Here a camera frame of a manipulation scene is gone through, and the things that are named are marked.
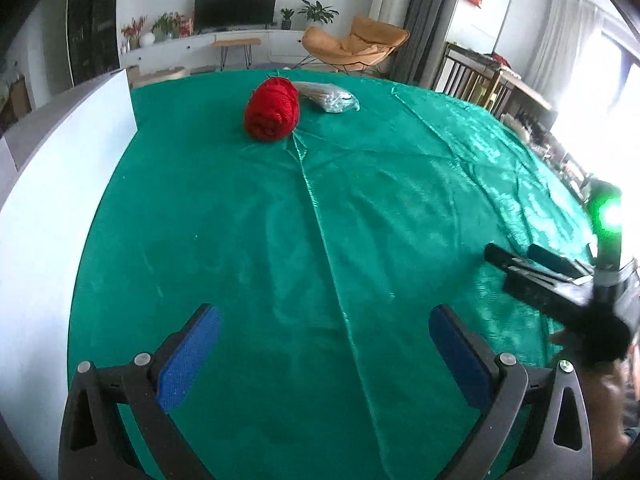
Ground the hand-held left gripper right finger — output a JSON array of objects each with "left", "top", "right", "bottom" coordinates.
[{"left": 428, "top": 304, "right": 593, "bottom": 480}]

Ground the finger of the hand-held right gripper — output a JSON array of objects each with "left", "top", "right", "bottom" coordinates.
[
  {"left": 527, "top": 244, "right": 593, "bottom": 278},
  {"left": 484, "top": 243, "right": 576, "bottom": 286}
]

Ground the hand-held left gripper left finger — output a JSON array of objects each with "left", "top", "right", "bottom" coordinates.
[{"left": 59, "top": 303, "right": 222, "bottom": 480}]

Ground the white storage box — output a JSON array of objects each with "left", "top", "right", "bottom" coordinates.
[{"left": 0, "top": 69, "right": 138, "bottom": 480}]

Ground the red yarn ball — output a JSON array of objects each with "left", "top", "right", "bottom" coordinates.
[{"left": 243, "top": 77, "right": 301, "bottom": 143}]

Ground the person's right hand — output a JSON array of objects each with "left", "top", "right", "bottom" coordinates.
[{"left": 547, "top": 329, "right": 633, "bottom": 466}]

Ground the green tablecloth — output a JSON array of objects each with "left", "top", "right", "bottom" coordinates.
[{"left": 67, "top": 69, "right": 608, "bottom": 480}]

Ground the wooden railed crib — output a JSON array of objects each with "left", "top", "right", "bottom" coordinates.
[{"left": 432, "top": 42, "right": 553, "bottom": 121}]

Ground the white sheer curtain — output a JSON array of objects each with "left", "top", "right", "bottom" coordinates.
[{"left": 525, "top": 0, "right": 606, "bottom": 96}]

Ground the silver foil packet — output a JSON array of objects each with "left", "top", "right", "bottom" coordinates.
[{"left": 291, "top": 80, "right": 361, "bottom": 114}]

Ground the grey curtain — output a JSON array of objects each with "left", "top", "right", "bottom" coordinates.
[{"left": 390, "top": 0, "right": 456, "bottom": 86}]

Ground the orange lounge chair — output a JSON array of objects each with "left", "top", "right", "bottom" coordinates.
[{"left": 301, "top": 15, "right": 411, "bottom": 77}]

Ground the large potted plant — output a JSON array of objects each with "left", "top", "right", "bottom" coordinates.
[{"left": 298, "top": 0, "right": 340, "bottom": 26}]

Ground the white television cabinet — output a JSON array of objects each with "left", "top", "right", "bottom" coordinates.
[{"left": 120, "top": 29, "right": 311, "bottom": 78}]

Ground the wooden bench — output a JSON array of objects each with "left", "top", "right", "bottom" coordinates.
[{"left": 210, "top": 37, "right": 262, "bottom": 72}]

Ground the red flower bouquet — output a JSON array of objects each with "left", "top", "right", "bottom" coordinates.
[{"left": 121, "top": 16, "right": 148, "bottom": 51}]

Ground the green leafy plant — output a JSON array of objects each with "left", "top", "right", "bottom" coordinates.
[{"left": 151, "top": 12, "right": 181, "bottom": 41}]

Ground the tall black cabinet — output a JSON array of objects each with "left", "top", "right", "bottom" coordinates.
[{"left": 67, "top": 0, "right": 123, "bottom": 86}]

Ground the black television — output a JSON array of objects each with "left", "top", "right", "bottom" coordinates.
[{"left": 193, "top": 0, "right": 278, "bottom": 35}]

